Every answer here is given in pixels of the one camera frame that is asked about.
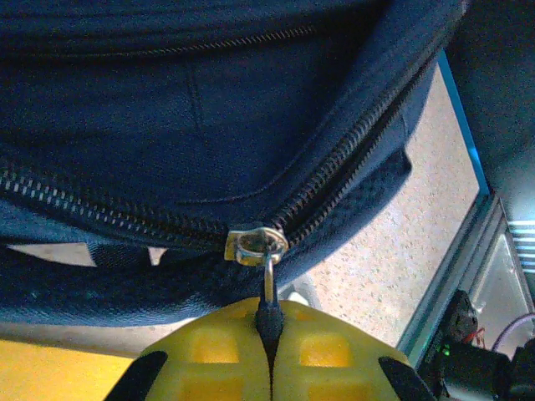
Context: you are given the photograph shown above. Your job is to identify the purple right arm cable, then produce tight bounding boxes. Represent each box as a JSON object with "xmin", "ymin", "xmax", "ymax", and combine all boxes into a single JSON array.
[{"xmin": 491, "ymin": 312, "xmax": 535, "ymax": 352}]

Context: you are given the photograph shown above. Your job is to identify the grey slotted cable duct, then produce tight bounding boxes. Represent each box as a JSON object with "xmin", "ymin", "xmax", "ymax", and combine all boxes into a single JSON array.
[{"xmin": 505, "ymin": 220, "xmax": 535, "ymax": 271}]

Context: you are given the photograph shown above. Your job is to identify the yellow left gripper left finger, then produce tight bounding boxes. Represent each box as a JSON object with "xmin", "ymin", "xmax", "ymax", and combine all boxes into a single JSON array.
[{"xmin": 104, "ymin": 298, "xmax": 273, "ymax": 401}]

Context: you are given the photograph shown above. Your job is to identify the navy blue backpack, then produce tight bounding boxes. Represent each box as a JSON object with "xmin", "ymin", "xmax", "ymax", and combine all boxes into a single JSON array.
[{"xmin": 0, "ymin": 0, "xmax": 473, "ymax": 329}]

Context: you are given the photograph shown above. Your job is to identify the yellow-green book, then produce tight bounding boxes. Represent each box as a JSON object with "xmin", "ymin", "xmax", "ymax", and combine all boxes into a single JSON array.
[{"xmin": 0, "ymin": 338, "xmax": 141, "ymax": 401}]

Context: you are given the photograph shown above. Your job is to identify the silver zipper slider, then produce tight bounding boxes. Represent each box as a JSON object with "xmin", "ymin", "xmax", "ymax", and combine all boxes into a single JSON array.
[{"xmin": 224, "ymin": 223, "xmax": 290, "ymax": 335}]

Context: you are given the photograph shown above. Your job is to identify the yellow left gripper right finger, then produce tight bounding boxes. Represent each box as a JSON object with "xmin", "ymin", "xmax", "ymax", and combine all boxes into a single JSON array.
[{"xmin": 271, "ymin": 299, "xmax": 436, "ymax": 401}]

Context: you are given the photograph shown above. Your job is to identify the aluminium enclosure frame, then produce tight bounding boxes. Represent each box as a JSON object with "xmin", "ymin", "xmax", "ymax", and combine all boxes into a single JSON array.
[{"xmin": 395, "ymin": 194, "xmax": 535, "ymax": 377}]

